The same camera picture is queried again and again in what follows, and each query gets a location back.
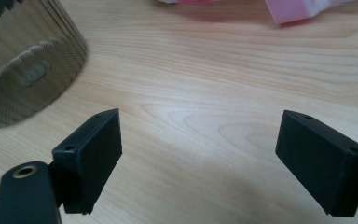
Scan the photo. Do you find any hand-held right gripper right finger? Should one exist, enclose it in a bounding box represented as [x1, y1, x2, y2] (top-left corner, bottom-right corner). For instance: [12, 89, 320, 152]
[275, 109, 358, 218]

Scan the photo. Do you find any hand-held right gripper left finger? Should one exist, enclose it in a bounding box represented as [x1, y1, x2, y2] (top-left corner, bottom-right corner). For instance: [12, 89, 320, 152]
[51, 108, 123, 216]

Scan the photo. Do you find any ribbed beige trash bin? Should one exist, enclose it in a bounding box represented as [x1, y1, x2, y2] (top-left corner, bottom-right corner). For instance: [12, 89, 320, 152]
[0, 0, 89, 129]

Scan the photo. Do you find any crumpled red-pink plastic wrapper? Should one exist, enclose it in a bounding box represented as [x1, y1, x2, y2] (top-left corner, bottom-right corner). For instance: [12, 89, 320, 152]
[265, 0, 324, 25]

